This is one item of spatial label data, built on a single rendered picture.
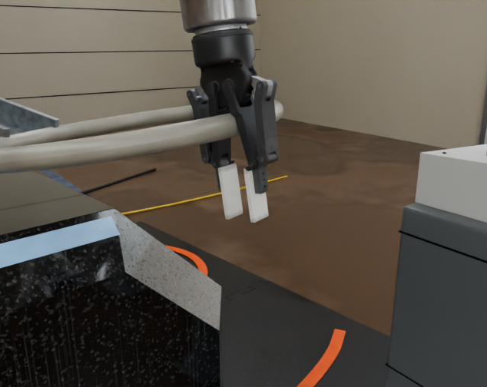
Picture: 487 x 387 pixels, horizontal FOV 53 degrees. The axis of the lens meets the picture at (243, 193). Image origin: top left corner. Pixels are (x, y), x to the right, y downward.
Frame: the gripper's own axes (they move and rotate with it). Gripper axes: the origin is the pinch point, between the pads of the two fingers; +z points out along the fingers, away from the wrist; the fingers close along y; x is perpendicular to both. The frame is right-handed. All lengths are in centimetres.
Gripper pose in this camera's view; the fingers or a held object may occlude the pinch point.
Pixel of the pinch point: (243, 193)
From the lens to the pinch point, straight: 63.8
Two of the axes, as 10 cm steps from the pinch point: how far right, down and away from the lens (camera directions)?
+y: -7.4, -0.6, 6.7
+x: -6.6, 2.6, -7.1
